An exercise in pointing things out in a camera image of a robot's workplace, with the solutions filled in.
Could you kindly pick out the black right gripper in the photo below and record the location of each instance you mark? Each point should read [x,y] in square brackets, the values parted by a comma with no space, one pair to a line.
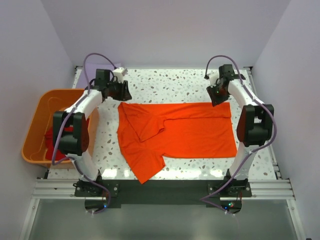
[219,94]

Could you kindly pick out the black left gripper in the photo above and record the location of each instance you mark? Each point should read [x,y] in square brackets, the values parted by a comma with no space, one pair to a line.
[119,90]

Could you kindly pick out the orange t-shirt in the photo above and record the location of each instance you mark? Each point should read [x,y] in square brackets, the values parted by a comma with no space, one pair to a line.
[149,132]

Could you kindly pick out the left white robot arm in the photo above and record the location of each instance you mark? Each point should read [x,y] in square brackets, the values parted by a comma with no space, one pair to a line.
[70,134]

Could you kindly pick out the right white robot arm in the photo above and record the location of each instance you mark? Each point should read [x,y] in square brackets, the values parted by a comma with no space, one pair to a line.
[256,128]

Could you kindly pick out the folded lavender t-shirt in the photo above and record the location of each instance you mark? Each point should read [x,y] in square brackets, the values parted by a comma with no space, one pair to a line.
[80,81]

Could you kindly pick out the orange plastic basket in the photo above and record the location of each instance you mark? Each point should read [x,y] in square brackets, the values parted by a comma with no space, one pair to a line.
[36,146]

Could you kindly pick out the red t-shirt in basket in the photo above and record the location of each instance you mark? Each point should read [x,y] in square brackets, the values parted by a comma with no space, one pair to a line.
[50,145]

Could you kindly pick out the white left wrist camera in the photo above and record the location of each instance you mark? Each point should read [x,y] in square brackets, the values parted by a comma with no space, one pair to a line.
[119,74]

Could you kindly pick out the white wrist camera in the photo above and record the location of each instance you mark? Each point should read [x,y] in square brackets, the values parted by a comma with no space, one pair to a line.
[119,74]
[213,77]

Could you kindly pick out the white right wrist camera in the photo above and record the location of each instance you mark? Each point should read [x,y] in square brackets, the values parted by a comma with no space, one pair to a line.
[213,77]

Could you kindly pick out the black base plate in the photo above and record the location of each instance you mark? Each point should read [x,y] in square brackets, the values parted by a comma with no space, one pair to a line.
[115,193]

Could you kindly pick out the aluminium front rail frame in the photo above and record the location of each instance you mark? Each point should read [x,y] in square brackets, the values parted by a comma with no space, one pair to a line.
[269,190]

